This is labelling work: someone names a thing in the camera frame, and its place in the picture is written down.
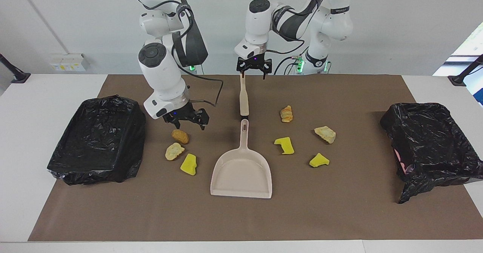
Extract brown nugget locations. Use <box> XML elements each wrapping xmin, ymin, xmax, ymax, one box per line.
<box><xmin>172</xmin><ymin>129</ymin><xmax>189</xmax><ymax>145</ymax></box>

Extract pale round cracker piece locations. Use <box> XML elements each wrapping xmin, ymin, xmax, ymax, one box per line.
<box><xmin>165</xmin><ymin>142</ymin><xmax>186</xmax><ymax>161</ymax></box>

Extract beige hand brush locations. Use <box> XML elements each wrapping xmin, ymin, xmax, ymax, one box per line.
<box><xmin>239</xmin><ymin>73</ymin><xmax>250</xmax><ymax>117</ymax></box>

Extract small croissant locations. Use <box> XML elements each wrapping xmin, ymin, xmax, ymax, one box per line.
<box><xmin>280</xmin><ymin>105</ymin><xmax>294</xmax><ymax>123</ymax></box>

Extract beige plastic dustpan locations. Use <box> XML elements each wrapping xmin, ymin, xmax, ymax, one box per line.
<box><xmin>210</xmin><ymin>119</ymin><xmax>273</xmax><ymax>199</ymax></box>

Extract notched yellow sponge piece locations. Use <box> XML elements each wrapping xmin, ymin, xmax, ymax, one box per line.
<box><xmin>274</xmin><ymin>137</ymin><xmax>295</xmax><ymax>155</ymax></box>

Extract pale square bread piece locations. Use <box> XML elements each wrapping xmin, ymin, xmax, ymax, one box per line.
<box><xmin>314</xmin><ymin>126</ymin><xmax>337</xmax><ymax>144</ymax></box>

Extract yellow sponge wedge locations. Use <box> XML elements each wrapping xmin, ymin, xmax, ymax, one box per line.
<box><xmin>309</xmin><ymin>153</ymin><xmax>330</xmax><ymax>168</ymax></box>

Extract pink bin in black bag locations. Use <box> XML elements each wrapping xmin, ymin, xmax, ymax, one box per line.
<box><xmin>380</xmin><ymin>102</ymin><xmax>483</xmax><ymax>204</ymax></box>

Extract flat tray in black bag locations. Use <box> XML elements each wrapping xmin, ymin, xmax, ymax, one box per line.
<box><xmin>47</xmin><ymin>95</ymin><xmax>146</xmax><ymax>186</ymax></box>

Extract brown paper table mat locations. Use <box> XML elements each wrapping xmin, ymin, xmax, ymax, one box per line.
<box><xmin>28</xmin><ymin>74</ymin><xmax>483</xmax><ymax>242</ymax></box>

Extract black clamp stand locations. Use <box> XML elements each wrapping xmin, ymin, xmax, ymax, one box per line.
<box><xmin>0</xmin><ymin>53</ymin><xmax>31</xmax><ymax>84</ymax></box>
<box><xmin>448</xmin><ymin>54</ymin><xmax>483</xmax><ymax>86</ymax></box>

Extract bright window opening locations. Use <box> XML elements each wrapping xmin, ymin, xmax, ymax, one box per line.
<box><xmin>432</xmin><ymin>21</ymin><xmax>483</xmax><ymax>106</ymax></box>

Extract black base cable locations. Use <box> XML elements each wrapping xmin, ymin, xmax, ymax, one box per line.
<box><xmin>274</xmin><ymin>56</ymin><xmax>302</xmax><ymax>75</ymax></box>

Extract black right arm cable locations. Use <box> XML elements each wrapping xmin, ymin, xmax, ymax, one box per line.
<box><xmin>172</xmin><ymin>4</ymin><xmax>224</xmax><ymax>107</ymax></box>

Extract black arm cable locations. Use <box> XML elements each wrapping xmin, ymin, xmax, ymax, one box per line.
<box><xmin>264</xmin><ymin>0</ymin><xmax>321</xmax><ymax>55</ymax></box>
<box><xmin>172</xmin><ymin>4</ymin><xmax>224</xmax><ymax>107</ymax></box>

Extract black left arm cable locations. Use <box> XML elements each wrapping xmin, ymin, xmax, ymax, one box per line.
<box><xmin>264</xmin><ymin>0</ymin><xmax>321</xmax><ymax>55</ymax></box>

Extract white wall socket box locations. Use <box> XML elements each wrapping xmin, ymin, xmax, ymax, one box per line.
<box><xmin>50</xmin><ymin>54</ymin><xmax>88</xmax><ymax>72</ymax></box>

